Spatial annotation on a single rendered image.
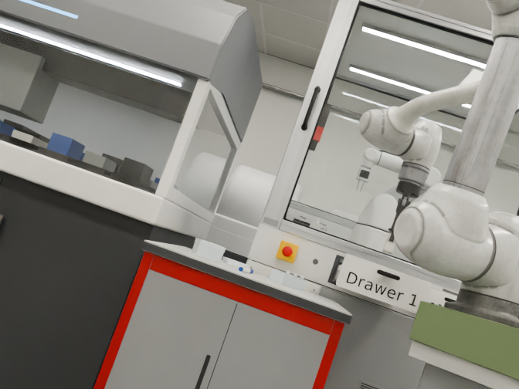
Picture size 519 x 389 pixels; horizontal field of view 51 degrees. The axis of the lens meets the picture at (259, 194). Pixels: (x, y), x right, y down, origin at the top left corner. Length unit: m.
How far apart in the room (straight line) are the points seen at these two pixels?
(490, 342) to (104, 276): 1.30
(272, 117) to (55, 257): 3.77
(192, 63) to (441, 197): 1.08
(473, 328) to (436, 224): 0.26
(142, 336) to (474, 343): 0.87
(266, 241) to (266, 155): 3.38
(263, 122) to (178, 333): 4.14
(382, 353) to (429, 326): 0.80
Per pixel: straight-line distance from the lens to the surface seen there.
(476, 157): 1.37
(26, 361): 2.18
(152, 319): 1.59
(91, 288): 2.07
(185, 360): 1.58
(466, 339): 1.39
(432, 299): 2.17
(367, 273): 1.80
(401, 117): 1.69
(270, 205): 2.14
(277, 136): 5.49
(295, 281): 1.83
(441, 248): 1.31
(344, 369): 2.17
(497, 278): 1.44
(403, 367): 2.20
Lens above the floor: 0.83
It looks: 6 degrees up
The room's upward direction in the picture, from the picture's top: 20 degrees clockwise
